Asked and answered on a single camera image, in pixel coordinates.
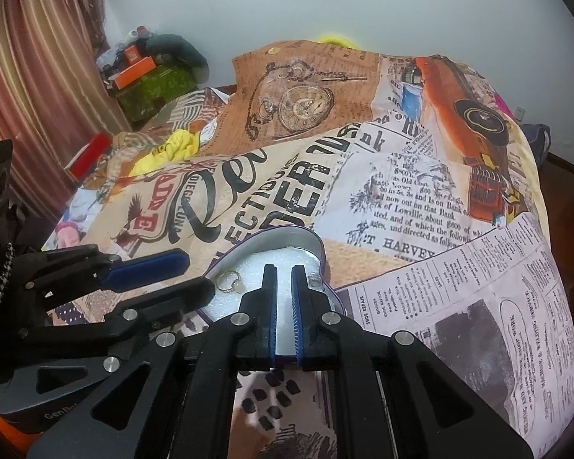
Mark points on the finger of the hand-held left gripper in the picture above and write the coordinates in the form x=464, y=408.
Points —
x=181, y=296
x=146, y=267

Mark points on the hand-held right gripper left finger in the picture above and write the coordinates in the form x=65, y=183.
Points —
x=270, y=296

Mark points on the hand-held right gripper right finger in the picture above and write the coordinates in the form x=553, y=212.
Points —
x=297, y=306

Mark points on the heart-shaped tin jewelry box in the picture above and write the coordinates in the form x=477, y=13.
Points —
x=287, y=248

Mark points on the red box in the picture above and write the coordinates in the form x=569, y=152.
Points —
x=88, y=155

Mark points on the yellow cloth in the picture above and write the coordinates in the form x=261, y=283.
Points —
x=172, y=148

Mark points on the striped pink curtain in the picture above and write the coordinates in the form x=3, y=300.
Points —
x=43, y=71

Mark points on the printed newspaper-pattern blanket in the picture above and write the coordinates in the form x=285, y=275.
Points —
x=411, y=191

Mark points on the orange box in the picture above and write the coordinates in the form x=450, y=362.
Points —
x=134, y=74

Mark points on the green patterned storage box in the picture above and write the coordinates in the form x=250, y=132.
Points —
x=158, y=91

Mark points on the dark bag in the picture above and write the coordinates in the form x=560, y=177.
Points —
x=181, y=48

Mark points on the yellow fluffy item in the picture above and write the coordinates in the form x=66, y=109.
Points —
x=336, y=39

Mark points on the pink cloth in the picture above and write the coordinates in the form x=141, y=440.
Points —
x=501, y=101

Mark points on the dark blue backpack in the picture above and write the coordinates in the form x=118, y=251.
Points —
x=538, y=141

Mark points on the white wall socket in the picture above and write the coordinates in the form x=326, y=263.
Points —
x=520, y=114

